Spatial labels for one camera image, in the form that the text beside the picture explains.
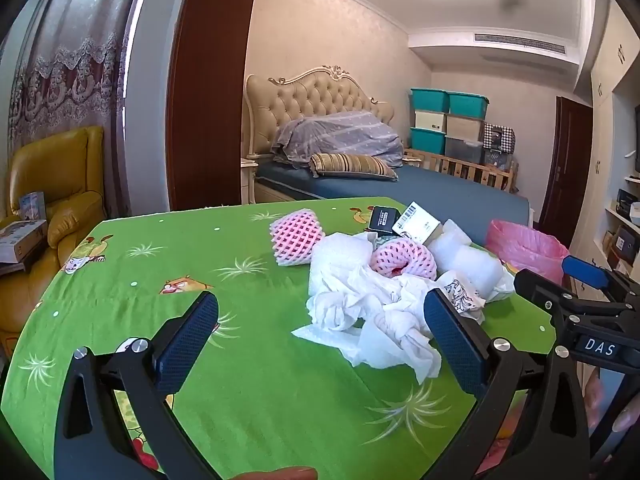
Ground beige storage box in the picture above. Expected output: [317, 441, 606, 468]
[446, 114, 485, 139]
[413, 110, 448, 132]

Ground person's left hand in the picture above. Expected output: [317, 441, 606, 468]
[235, 466, 319, 480]

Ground lace curtain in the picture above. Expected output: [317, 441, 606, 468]
[0, 0, 147, 211]

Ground flat white cardboard box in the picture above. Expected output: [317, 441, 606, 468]
[0, 220, 49, 264]

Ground printed paper napkin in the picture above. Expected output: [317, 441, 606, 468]
[439, 270, 487, 325]

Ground white tissue pile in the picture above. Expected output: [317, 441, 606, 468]
[292, 265, 487, 386]

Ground person's right hand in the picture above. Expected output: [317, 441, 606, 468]
[612, 395, 640, 461]

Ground wooden crib rail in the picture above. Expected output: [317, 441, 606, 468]
[403, 147, 516, 194]

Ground black product box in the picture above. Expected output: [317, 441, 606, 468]
[369, 205, 402, 234]

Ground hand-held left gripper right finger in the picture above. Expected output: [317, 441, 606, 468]
[424, 289, 593, 480]

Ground white built-in cabinet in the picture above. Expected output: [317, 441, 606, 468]
[569, 0, 640, 311]

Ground black white checkered bag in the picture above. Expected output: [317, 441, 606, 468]
[482, 121, 516, 154]

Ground small blue white box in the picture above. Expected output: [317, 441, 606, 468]
[19, 191, 47, 221]

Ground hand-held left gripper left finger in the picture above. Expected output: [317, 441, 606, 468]
[54, 291, 219, 480]

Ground brown wooden panel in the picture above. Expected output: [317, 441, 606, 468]
[167, 0, 264, 212]

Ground green printed tablecloth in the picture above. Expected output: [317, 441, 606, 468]
[0, 196, 561, 480]

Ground grey-blue quilt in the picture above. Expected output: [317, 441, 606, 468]
[272, 109, 405, 171]

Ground pink foam fruit net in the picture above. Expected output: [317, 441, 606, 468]
[269, 209, 326, 266]
[370, 239, 439, 281]

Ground yellow box with white label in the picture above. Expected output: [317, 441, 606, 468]
[392, 201, 444, 244]

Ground yellow leather armchair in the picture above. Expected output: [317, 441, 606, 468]
[0, 126, 106, 357]

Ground striped pillow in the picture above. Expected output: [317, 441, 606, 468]
[308, 153, 400, 182]

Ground beige tufted headboard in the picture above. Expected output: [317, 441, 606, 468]
[244, 65, 396, 161]

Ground air conditioner vent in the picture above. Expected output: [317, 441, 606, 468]
[472, 32, 567, 56]

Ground bed with blue sheet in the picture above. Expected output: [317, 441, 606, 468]
[254, 161, 531, 247]

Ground white nightstand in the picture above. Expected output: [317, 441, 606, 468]
[239, 157, 259, 205]

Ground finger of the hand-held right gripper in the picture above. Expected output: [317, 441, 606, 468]
[515, 269, 640, 331]
[562, 255, 640, 306]

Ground pink plastic bag lined bin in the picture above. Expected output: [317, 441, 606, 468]
[485, 219, 571, 287]

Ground teal storage box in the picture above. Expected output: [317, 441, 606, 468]
[448, 91, 489, 117]
[410, 88, 450, 114]
[410, 127, 447, 156]

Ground black electronic device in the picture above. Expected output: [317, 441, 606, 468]
[615, 188, 640, 221]

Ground grey translucent storage box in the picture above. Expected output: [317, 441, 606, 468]
[444, 135, 485, 165]

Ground brown door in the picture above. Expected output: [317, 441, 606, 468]
[537, 95, 594, 234]

